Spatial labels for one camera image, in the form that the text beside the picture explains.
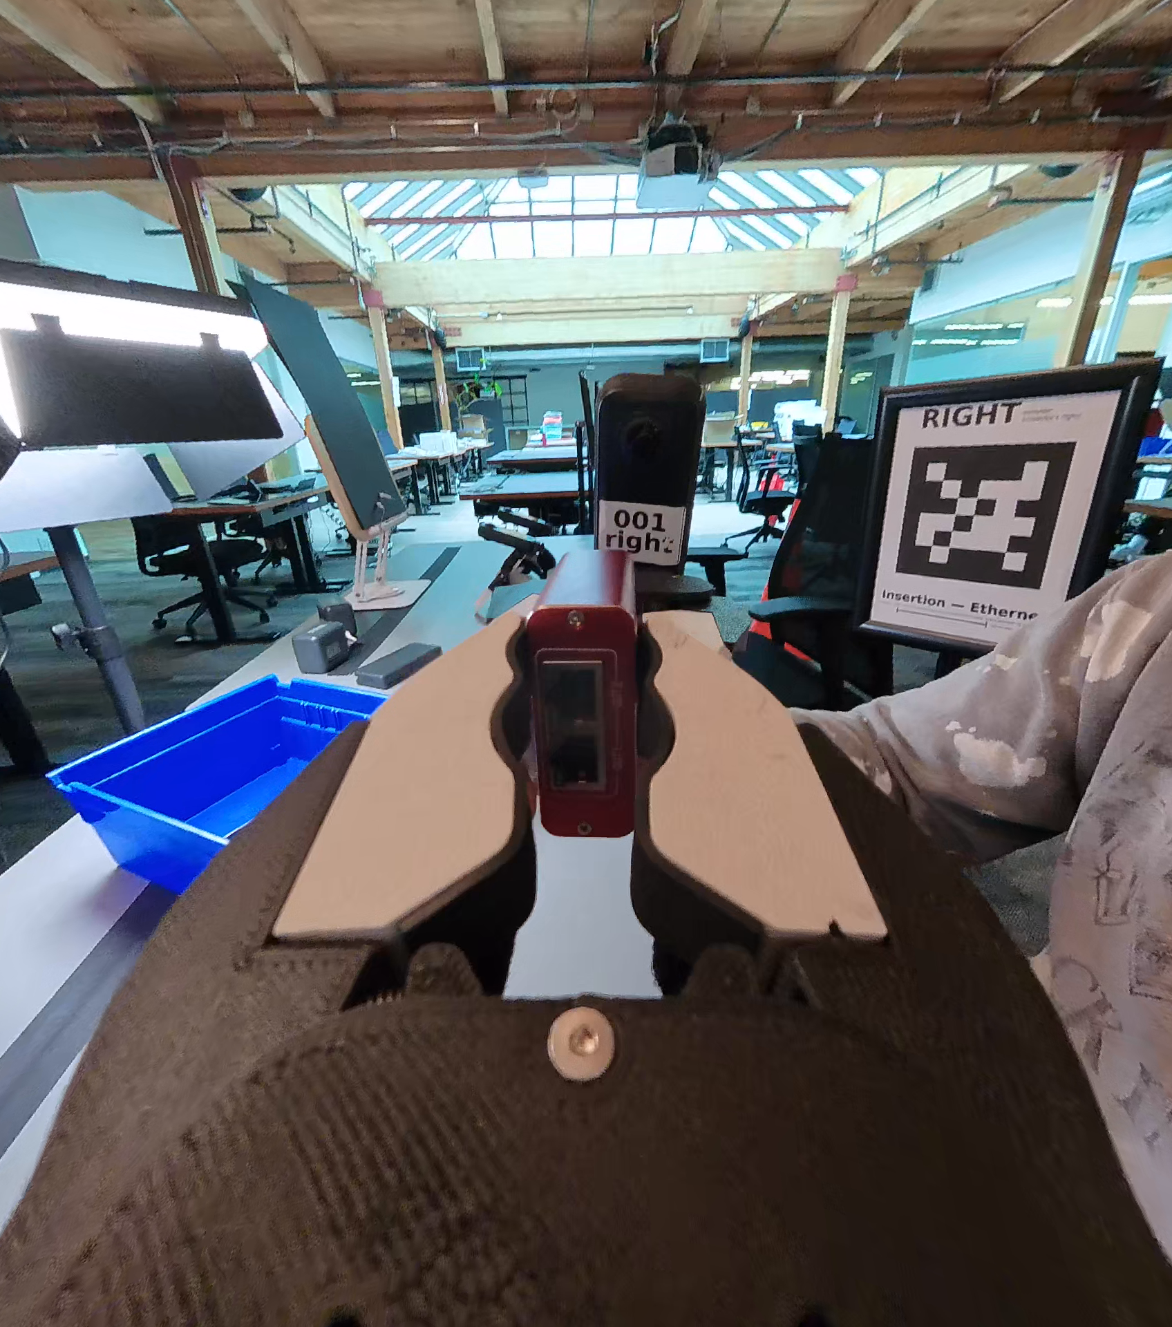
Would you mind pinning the grey light stand pole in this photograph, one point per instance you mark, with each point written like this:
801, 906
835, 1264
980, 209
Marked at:
88, 622

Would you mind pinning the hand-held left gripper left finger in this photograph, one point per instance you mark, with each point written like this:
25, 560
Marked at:
409, 809

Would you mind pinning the ceiling projector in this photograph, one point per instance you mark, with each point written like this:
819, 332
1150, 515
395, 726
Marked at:
674, 161

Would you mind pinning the blue plastic bin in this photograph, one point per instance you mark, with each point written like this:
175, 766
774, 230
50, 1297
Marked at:
150, 819

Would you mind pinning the black flat box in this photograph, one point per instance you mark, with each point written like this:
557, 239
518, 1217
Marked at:
399, 664

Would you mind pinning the black red office chair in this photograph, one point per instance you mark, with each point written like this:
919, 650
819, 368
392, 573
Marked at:
814, 539

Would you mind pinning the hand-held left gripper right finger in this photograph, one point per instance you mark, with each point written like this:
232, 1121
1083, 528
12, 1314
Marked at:
761, 809

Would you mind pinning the person's patterned grey shirt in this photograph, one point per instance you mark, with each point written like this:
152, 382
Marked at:
1166, 985

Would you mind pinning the framed tag sign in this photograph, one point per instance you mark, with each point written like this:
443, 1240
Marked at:
989, 519

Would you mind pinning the softbox light panel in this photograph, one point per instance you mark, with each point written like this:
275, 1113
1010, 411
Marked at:
130, 383

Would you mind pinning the black angular device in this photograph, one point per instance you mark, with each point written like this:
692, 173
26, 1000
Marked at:
518, 549

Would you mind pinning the grey action camera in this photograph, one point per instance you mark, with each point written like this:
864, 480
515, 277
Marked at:
316, 651

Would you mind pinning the person's right forearm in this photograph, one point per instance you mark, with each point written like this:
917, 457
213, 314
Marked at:
1010, 726

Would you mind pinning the wood-edged board on stand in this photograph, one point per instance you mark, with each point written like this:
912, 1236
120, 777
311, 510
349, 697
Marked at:
326, 415

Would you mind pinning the red ethernet adapter box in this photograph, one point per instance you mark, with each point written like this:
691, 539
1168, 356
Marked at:
583, 815

